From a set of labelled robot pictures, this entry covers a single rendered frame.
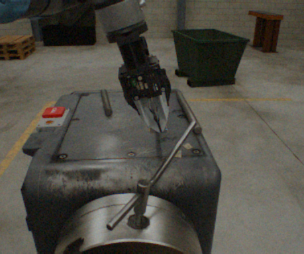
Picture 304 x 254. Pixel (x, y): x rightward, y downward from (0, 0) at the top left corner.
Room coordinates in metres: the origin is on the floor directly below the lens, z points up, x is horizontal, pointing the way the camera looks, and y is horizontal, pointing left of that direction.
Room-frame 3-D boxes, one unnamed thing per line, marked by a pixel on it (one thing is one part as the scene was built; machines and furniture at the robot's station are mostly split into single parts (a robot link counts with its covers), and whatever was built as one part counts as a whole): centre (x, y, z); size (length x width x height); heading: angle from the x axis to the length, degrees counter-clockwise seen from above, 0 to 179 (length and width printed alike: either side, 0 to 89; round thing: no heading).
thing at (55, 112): (0.82, 0.30, 1.26); 0.06 x 0.06 x 0.02; 4
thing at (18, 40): (7.73, 3.69, 0.22); 1.25 x 0.86 x 0.44; 5
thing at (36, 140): (0.66, 0.29, 1.24); 0.09 x 0.08 x 0.03; 4
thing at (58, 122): (0.80, 0.30, 1.23); 0.13 x 0.08 x 0.05; 4
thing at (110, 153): (0.79, 0.09, 1.06); 0.59 x 0.48 x 0.39; 4
